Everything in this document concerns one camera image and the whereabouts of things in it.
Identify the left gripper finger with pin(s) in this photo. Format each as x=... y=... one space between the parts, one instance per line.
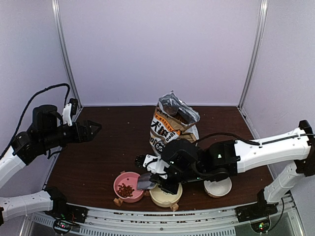
x=91 y=123
x=93 y=130

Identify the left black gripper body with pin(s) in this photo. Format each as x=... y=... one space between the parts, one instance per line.
x=76 y=137

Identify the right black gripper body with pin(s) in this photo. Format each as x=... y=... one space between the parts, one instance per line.
x=172 y=189

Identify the metal food scoop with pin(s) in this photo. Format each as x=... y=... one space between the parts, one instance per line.
x=147 y=181

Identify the brown dog food bag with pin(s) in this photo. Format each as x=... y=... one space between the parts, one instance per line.
x=164 y=128

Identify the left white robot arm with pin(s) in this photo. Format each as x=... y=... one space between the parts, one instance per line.
x=48 y=130

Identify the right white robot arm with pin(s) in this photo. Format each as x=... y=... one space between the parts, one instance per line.
x=182 y=161

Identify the yellow pet bowl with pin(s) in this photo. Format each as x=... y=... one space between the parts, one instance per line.
x=163 y=199

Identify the pink pet bowl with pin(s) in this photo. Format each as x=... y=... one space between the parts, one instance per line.
x=129 y=178

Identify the brown kibble in pink bowl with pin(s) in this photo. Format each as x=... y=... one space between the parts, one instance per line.
x=125 y=191

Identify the wooden bowl stand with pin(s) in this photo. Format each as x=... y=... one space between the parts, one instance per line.
x=118 y=202

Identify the white ceramic bowl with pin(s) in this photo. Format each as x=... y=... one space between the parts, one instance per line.
x=218 y=189

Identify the brown kibble in bag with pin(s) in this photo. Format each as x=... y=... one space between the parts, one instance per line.
x=180 y=116

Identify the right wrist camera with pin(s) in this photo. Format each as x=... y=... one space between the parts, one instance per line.
x=150 y=163

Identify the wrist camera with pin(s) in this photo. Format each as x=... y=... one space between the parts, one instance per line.
x=150 y=163
x=69 y=110

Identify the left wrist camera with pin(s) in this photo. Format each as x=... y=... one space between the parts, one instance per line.
x=69 y=110

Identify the front aluminium rail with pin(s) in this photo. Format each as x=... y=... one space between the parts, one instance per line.
x=210 y=222

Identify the left aluminium frame post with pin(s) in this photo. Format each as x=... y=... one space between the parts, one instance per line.
x=64 y=52

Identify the aluminium frame post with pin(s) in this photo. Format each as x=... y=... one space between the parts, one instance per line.
x=260 y=28
x=64 y=52

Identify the right aluminium frame post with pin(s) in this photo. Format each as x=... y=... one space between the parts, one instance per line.
x=260 y=28

